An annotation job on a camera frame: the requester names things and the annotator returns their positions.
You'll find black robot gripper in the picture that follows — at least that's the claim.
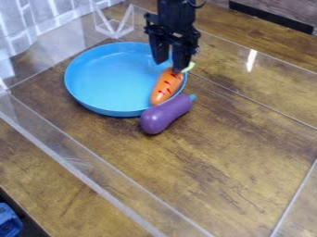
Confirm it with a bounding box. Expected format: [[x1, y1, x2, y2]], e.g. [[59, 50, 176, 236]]
[[143, 0, 201, 73]]

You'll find orange toy carrot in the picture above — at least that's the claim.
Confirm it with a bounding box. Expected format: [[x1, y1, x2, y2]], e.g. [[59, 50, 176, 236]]
[[150, 63, 194, 106]]

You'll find blue round plastic tray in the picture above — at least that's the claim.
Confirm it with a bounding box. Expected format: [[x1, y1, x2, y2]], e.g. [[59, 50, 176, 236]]
[[63, 41, 190, 119]]

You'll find purple toy eggplant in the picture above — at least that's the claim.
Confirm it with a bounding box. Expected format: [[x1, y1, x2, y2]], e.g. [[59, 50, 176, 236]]
[[141, 94, 197, 134]]

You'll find black baseboard strip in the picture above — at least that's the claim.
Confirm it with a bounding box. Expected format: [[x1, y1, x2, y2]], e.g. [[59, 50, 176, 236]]
[[229, 0, 315, 35]]

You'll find white patterned curtain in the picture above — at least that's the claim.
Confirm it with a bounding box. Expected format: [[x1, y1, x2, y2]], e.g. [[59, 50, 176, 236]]
[[0, 0, 122, 59]]

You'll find blue object at corner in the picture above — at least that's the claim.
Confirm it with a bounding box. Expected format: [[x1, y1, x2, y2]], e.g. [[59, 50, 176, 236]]
[[0, 203, 24, 237]]

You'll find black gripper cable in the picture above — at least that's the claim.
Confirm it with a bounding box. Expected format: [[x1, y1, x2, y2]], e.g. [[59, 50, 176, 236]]
[[188, 0, 209, 9]]

